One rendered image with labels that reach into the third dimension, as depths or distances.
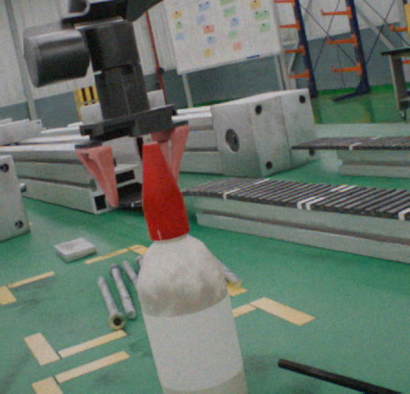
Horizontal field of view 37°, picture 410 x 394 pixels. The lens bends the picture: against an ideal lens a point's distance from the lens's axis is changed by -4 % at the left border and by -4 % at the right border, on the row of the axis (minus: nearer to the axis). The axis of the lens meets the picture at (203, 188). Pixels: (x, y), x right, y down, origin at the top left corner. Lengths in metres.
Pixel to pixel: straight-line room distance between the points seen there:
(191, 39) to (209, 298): 6.92
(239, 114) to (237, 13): 5.90
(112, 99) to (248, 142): 0.19
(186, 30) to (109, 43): 6.48
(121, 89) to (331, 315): 0.43
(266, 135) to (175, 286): 0.56
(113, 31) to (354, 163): 0.30
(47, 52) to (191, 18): 6.44
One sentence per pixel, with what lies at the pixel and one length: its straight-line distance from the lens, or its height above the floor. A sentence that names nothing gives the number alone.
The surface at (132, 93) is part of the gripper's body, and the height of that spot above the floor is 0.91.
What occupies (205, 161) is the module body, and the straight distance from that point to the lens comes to 0.90.
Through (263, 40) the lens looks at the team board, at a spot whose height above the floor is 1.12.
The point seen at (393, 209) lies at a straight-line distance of 0.42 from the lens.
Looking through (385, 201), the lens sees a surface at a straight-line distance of 0.44.
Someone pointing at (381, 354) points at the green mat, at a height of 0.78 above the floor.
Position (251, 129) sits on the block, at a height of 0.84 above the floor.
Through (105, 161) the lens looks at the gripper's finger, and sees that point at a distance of 0.70.
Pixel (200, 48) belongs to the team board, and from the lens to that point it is 7.07.
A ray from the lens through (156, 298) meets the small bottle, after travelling 0.26.
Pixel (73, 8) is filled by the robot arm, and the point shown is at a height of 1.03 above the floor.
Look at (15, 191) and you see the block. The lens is 0.77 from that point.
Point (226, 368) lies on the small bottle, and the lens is 0.27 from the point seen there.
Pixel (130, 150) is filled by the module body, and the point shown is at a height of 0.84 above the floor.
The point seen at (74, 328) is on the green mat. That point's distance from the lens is 0.42.
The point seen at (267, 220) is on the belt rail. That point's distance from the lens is 0.53.
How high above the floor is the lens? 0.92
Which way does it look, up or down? 10 degrees down
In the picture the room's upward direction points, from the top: 12 degrees counter-clockwise
